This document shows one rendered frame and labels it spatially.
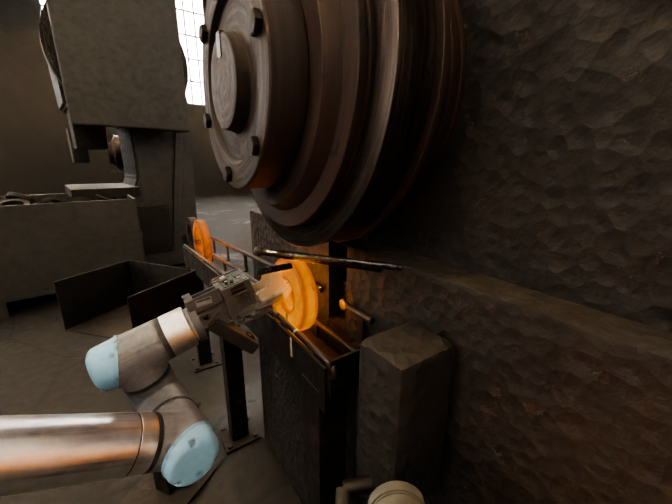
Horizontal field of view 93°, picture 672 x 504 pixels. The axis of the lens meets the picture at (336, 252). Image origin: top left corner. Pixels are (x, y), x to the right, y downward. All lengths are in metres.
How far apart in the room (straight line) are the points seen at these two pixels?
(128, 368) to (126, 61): 2.75
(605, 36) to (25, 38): 10.74
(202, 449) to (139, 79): 2.87
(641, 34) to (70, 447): 0.69
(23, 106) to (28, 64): 0.92
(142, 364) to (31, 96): 10.17
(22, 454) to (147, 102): 2.82
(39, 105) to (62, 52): 7.54
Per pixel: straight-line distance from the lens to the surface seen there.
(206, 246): 1.35
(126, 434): 0.53
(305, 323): 0.64
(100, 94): 3.08
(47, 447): 0.50
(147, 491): 1.39
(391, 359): 0.39
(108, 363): 0.61
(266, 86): 0.38
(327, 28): 0.39
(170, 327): 0.60
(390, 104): 0.34
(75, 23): 3.16
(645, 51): 0.41
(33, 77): 10.69
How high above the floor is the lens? 1.01
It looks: 16 degrees down
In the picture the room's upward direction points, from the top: straight up
